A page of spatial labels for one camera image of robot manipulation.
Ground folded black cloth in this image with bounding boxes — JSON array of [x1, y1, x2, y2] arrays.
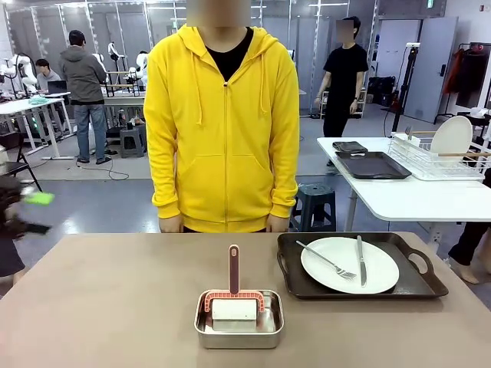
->
[[331, 140, 369, 154]]

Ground barefoot person in black trousers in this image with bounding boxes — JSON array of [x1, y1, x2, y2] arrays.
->
[[447, 220, 491, 284]]

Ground pink handled lint roller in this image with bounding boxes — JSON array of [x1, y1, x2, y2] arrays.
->
[[202, 244, 266, 321]]

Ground white wire dish rack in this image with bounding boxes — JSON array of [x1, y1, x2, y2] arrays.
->
[[389, 130, 491, 182]]

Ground white side table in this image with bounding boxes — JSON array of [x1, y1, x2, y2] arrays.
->
[[316, 136, 491, 235]]

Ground white round plate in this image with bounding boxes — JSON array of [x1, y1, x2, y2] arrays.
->
[[431, 115, 474, 168], [300, 236, 400, 295]]

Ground grey door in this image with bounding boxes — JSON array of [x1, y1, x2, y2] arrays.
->
[[404, 17, 460, 124]]

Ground black cart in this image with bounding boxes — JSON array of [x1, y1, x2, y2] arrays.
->
[[456, 110, 491, 140]]

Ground black folding chair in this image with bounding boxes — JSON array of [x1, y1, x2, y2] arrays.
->
[[0, 132, 43, 192]]

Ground person's right hand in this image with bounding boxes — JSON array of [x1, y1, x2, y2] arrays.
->
[[159, 215, 184, 234]]

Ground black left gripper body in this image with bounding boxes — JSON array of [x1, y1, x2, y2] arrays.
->
[[0, 176, 28, 241]]

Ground black bags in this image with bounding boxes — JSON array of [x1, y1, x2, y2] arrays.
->
[[367, 76, 396, 107]]

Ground silver table knife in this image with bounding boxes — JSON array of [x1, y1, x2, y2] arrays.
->
[[356, 235, 368, 288]]

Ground orange hanging garment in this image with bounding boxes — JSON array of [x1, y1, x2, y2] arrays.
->
[[444, 49, 465, 95]]

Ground black serving tray with handles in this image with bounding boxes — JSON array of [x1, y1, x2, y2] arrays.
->
[[276, 232, 450, 301]]

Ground seated person in grey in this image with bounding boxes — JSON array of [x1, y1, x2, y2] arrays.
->
[[35, 58, 62, 95]]

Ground white desk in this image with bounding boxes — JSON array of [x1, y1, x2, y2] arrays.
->
[[0, 97, 74, 160]]

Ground yellow sleeved right forearm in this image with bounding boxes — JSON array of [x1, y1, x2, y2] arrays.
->
[[149, 145, 184, 220]]

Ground grey plastic stool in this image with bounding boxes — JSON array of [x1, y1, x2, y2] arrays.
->
[[119, 126, 149, 159]]

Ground white shoe rack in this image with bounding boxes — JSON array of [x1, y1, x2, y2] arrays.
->
[[318, 88, 368, 118]]

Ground man in black clothes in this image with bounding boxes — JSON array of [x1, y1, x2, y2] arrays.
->
[[314, 17, 370, 139]]

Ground rectangular steel tray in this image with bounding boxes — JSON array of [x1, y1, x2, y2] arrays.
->
[[193, 289, 285, 350]]

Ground dark hanging garment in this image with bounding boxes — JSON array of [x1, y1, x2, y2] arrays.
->
[[456, 49, 491, 109]]

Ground man in grey hoodie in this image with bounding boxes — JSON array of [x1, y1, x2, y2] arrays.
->
[[58, 29, 113, 166]]

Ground flat black tray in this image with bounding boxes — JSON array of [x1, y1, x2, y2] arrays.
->
[[334, 151, 413, 180]]

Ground dark green plastic stool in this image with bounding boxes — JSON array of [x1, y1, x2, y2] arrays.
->
[[288, 182, 338, 233]]

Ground yellow sleeved left forearm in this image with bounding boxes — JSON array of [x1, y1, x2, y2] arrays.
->
[[268, 145, 301, 219]]

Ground black tripod stand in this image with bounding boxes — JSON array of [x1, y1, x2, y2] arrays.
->
[[383, 42, 422, 133]]

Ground person in yellow hoodie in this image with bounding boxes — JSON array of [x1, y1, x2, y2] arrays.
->
[[143, 0, 301, 234]]

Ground person's left hand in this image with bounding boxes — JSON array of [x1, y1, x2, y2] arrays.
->
[[265, 214, 290, 233]]

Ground black clothes rack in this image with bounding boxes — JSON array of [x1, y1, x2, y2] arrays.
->
[[435, 41, 491, 126]]

